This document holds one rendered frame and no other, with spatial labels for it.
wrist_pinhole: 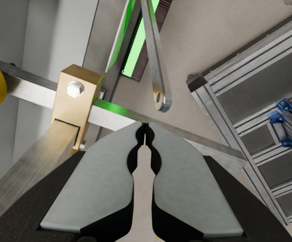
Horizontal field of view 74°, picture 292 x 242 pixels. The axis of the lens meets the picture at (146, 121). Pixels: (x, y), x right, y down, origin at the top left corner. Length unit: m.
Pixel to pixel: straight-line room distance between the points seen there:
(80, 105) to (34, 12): 0.32
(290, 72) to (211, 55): 0.38
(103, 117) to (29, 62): 0.33
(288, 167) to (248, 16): 0.89
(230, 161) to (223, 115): 0.71
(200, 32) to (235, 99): 0.39
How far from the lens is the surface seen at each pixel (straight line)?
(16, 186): 0.22
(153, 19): 0.18
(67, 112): 0.30
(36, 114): 0.64
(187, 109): 1.25
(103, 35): 0.42
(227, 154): 0.35
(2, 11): 0.49
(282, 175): 1.49
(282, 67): 1.11
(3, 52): 0.52
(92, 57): 0.44
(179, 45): 1.13
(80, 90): 0.27
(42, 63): 0.57
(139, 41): 0.41
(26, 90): 0.32
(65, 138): 0.28
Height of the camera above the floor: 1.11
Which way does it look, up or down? 62 degrees down
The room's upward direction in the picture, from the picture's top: 178 degrees counter-clockwise
